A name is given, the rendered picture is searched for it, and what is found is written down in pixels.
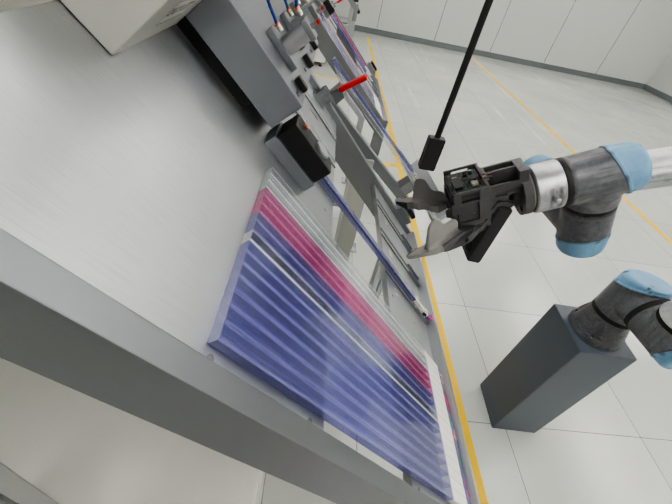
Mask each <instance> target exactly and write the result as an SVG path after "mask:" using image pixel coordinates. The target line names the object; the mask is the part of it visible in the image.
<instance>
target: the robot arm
mask: <svg viewBox="0 0 672 504"><path fill-rule="evenodd" d="M466 168H467V170H466V171H462V172H458V173H455V174H451V172H454V171H458V170H462V169H466ZM443 176H444V177H443V178H444V185H443V186H444V192H443V191H439V190H433V189H432V188H431V187H430V186H429V184H428V183H427V181H426V180H425V179H421V178H418V179H416V180H415V182H414V188H413V196H412V197H407V198H403V199H400V200H397V201H396V204H397V205H399V206H401V207H403V208H404V209H406V210H408V209H416V210H429V211H431V212H433V213H440V212H442V211H444V210H446V209H447V208H448V209H447V210H446V211H445V212H446V217H447V218H451V220H449V221H448V222H446V223H444V224H443V223H442V222H441V221H440V220H439V219H434V220H433V221H431V223H430V224H429V226H428V229H427V236H426V243H425V244H424V245H423V246H421V247H418V248H415V249H414V250H413V251H411V252H410V253H409V254H407V255H406V257H407V258H408V259H415V258H421V257H426V256H432V255H436V254H439V253H442V252H448V251H451V250H453V249H456V248H458V247H461V246H462V248H463V250H464V253H465V256H466V258H467V260H468V261H470V262H475V263H479V262H480V261H481V260H482V258H483V257H484V255H485V254H486V252H487V251H488V249H489V247H490V246H491V244H492V243H493V241H494V240H495V238H496V237H497V235H498V233H499V232H500V230H501V229H502V227H503V226H504V224H505V222H506V221H507V219H508V218H509V216H510V215H511V213H512V209H511V207H513V206H515V208H516V210H517V212H518V213H519V214H520V215H525V214H530V213H532V212H533V213H539V212H542V213H543V214H544V215H545V216H546V218H547V219H548V220H549V221H550V222H551V223H552V225H553V226H554V227H555V228H556V233H555V238H556V246H557V248H558V249H559V250H560V251H561V252H562V253H564V254H565V255H568V256H570V257H575V258H589V257H593V256H596V255H598V254H599V253H601V252H602V251H603V250H604V248H605V246H606V245H607V242H608V240H609V238H610V236H611V234H612V231H611V230H612V226H613V223H614V219H615V216H616V213H617V209H618V206H619V204H620V202H621V199H622V195H623V194H631V193H632V192H633V191H638V190H646V189H653V188H661V187H669V186H672V147H664V148H657V149H650V150H646V149H645V148H644V147H642V145H641V144H639V143H637V142H633V141H626V142H619V143H614V144H609V145H601V146H599V147H598V148H595V149H591V150H587V151H583V152H579V153H575V154H571V155H567V156H563V157H559V158H555V159H554V158H552V157H550V156H548V155H545V154H538V155H534V156H532V157H530V158H528V159H527V160H525V161H524V162H523V161H522V159H521V158H516V159H512V160H508V161H504V162H500V163H496V164H493V165H489V166H485V167H481V168H480V167H479V166H478V165H477V163H473V164H469V165H465V166H462V167H458V168H454V169H450V170H447V171H443ZM670 298H672V286H671V285H670V284H668V283H667V282H666V281H664V280H663V279H661V278H659V277H657V276H655V275H653V274H651V273H648V272H646V271H642V270H638V269H627V270H624V271H623V272H621V273H620V274H619V275H618V276H617V277H615V278H614V279H613V281H612V282H611V283H610V284H609V285H608V286H607V287H606V288H605V289H603V290H602V291H601V292H600V293H599V294H598V295H597V296H596V297H595V298H594V299H593V300H592V301H590V302H588V303H586V304H583V305H581V306H579V307H577V308H575V309H574V310H573V311H572V312H571V313H570V314H569V317H568V320H569V324H570V326H571V328H572V329H573V330H574V332H575V333H576V334H577V335H578V336H579V337H580V338H581V339H582V340H584V341H585V342H586V343H588V344H589V345H591V346H593V347H595V348H597V349H600V350H603V351H608V352H613V351H616V350H618V349H619V348H620V347H622V346H623V345H624V343H625V341H626V338H627V336H628V334H629V332H630V331H631V332H632V333H633V334H634V336H635V337H636V338H637V339H638V340H639V342H640V343H641V344H642V345H643V346H644V348H645V349H646V350H647V351H648V353H649V354H650V356H651V357H653V358H654V360H655V361H656V362H657V363H658V364H659V365H660V366H661V367H663V368H665V369H671V370H672V301H671V300H670Z"/></svg>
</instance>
